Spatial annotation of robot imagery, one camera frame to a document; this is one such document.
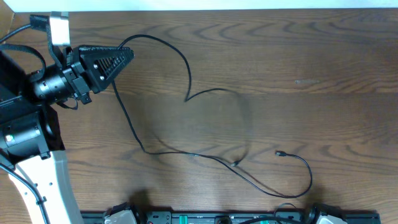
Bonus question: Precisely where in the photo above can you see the black usb cable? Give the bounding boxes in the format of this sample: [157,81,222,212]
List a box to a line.
[111,34,313,199]

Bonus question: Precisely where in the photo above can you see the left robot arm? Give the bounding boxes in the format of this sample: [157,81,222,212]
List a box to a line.
[1,45,134,223]

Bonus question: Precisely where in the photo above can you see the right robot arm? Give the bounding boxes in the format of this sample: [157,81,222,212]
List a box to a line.
[305,203,348,224]

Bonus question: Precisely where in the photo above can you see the wooden side panel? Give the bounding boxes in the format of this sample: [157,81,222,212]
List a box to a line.
[0,0,14,37]

